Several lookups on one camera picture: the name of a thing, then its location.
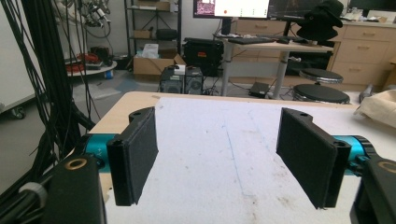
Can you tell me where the black metal shelf rack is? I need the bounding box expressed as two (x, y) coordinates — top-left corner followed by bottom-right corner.
(123, 0), (183, 61)

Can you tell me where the white board on casters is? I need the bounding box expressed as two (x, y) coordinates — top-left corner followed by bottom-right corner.
(0, 0), (43, 120)

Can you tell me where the black hard case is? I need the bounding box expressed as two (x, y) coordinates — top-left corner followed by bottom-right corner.
(182, 37), (225, 77)

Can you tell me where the flat black box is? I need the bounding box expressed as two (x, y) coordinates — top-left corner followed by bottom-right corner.
(248, 81), (271, 99)

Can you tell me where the black keyboard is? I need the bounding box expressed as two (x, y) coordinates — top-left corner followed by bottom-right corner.
(228, 36), (277, 46)

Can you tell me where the open cardboard box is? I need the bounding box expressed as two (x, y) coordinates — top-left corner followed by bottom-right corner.
(133, 53), (187, 77)

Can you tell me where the light wooden drawer cabinet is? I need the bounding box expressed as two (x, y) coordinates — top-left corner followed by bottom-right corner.
(232, 19), (396, 91)

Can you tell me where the large black round stool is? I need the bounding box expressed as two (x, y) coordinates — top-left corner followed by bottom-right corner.
(292, 83), (351, 105)

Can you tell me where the round white table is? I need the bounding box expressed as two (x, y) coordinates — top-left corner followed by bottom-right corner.
(64, 60), (119, 77)

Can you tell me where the computer monitor with white window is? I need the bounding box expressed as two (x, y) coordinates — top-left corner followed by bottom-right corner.
(192, 0), (271, 19)

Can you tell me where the standing desk with grey legs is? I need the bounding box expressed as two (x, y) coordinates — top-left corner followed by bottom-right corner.
(214, 32), (334, 100)

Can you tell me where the beige cloth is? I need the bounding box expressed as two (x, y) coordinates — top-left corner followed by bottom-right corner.
(354, 89), (396, 129)

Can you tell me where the dark computer monitor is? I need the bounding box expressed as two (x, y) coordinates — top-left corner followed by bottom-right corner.
(268, 0), (325, 21)

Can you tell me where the red cable coil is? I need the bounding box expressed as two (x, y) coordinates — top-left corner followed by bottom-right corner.
(65, 52), (100, 74)

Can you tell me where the small black round stool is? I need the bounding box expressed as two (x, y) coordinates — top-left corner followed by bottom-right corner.
(299, 68), (345, 86)

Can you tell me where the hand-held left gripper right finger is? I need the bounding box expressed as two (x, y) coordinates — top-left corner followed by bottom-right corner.
(276, 107), (352, 209)

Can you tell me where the black hat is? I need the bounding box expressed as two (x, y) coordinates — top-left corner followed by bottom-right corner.
(295, 0), (345, 42)

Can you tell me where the bundle of black cables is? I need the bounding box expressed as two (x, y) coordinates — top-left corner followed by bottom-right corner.
(0, 0), (102, 200)

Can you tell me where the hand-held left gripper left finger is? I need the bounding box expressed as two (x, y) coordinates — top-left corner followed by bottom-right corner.
(106, 106), (159, 207)

